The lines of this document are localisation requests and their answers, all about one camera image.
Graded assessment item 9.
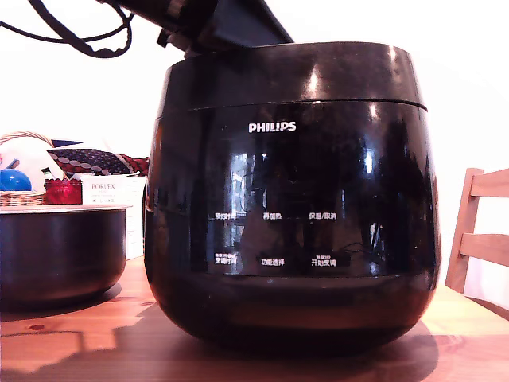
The black rice cooker lid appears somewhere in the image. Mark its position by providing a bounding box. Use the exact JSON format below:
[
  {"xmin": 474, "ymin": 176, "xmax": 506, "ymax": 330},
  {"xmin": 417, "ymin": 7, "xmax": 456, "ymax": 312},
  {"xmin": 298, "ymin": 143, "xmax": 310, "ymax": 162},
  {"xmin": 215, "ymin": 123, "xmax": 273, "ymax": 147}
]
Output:
[{"xmin": 156, "ymin": 41, "xmax": 429, "ymax": 119}]

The black Philips rice cooker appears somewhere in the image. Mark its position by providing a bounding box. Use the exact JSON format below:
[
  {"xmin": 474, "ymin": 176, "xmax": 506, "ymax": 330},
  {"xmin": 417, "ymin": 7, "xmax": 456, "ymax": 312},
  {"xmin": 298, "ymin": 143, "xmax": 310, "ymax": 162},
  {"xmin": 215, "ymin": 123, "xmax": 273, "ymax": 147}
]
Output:
[{"xmin": 143, "ymin": 98, "xmax": 442, "ymax": 352}]

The dark patterned cloth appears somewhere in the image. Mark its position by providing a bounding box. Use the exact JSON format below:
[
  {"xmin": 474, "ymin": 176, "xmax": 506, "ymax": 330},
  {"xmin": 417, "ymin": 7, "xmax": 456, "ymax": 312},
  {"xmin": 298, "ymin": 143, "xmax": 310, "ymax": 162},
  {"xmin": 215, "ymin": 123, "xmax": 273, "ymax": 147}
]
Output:
[{"xmin": 46, "ymin": 138, "xmax": 151, "ymax": 178}]

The white Porlex box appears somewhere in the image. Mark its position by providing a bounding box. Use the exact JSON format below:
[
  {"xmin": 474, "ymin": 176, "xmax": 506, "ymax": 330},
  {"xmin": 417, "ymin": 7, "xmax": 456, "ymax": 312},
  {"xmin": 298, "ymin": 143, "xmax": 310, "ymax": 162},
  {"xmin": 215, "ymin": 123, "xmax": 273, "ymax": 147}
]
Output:
[{"xmin": 80, "ymin": 176, "xmax": 128, "ymax": 207}]

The tall white carton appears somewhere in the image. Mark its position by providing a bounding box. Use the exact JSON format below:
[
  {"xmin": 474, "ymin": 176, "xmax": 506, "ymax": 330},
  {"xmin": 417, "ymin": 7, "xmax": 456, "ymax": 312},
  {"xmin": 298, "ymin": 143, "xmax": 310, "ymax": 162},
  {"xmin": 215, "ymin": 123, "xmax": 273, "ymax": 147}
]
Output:
[{"xmin": 123, "ymin": 176, "xmax": 148, "ymax": 260}]

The white soft toy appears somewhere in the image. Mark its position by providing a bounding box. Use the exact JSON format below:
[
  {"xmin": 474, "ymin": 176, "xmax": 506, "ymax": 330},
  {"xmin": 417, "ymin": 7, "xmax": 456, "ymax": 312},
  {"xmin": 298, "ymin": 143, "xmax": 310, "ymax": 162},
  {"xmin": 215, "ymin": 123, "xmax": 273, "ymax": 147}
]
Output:
[{"xmin": 0, "ymin": 138, "xmax": 64, "ymax": 193}]

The red glass jar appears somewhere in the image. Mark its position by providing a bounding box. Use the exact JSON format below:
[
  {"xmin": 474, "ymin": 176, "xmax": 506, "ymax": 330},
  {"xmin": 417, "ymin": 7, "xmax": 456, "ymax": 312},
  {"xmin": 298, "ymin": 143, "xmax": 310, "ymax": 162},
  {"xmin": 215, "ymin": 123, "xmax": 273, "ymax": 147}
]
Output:
[{"xmin": 43, "ymin": 178, "xmax": 83, "ymax": 205}]

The blue ball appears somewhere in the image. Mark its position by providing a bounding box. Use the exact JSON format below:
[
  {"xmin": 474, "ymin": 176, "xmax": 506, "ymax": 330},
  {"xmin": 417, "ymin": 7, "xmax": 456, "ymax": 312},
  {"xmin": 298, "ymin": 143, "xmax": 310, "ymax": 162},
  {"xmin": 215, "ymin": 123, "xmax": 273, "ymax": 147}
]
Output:
[{"xmin": 0, "ymin": 168, "xmax": 33, "ymax": 193}]

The woven wicker basket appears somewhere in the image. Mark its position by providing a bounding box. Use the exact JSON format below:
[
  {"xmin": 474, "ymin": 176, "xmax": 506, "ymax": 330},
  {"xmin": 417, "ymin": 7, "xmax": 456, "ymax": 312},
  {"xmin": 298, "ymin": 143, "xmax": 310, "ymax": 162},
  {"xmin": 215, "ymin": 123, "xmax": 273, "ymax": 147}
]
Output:
[{"xmin": 0, "ymin": 131, "xmax": 66, "ymax": 209}]

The black inner cooking pot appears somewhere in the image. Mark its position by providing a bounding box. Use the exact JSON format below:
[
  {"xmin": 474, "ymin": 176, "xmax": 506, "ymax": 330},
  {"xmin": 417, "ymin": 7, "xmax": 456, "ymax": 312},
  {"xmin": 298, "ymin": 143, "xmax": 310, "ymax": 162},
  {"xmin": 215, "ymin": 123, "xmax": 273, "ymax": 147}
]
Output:
[{"xmin": 0, "ymin": 204, "xmax": 134, "ymax": 314}]

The wooden chair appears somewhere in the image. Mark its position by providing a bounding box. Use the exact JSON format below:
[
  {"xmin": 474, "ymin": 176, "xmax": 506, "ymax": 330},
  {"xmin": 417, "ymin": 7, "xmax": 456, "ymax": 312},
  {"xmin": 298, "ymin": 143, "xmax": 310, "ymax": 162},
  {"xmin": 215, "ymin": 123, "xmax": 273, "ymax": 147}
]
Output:
[{"xmin": 445, "ymin": 167, "xmax": 509, "ymax": 312}]

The braided black cable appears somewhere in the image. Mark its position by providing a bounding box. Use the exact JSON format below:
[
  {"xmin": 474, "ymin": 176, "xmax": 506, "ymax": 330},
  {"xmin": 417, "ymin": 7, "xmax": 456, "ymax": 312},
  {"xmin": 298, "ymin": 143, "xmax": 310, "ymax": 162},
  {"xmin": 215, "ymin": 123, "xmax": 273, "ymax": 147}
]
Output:
[{"xmin": 27, "ymin": 0, "xmax": 134, "ymax": 60}]

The thin black cable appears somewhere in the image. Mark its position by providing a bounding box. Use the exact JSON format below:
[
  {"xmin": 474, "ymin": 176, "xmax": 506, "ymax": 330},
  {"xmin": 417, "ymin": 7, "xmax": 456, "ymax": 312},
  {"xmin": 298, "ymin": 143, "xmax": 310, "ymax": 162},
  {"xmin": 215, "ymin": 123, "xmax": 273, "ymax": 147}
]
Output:
[{"xmin": 0, "ymin": 0, "xmax": 134, "ymax": 45}]

